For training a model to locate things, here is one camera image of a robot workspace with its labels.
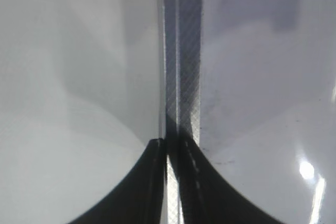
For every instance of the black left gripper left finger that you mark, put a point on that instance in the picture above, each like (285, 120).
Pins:
(138, 197)

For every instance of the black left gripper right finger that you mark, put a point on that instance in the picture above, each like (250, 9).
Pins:
(206, 197)

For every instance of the white board with grey frame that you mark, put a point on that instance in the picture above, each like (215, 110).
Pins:
(253, 83)

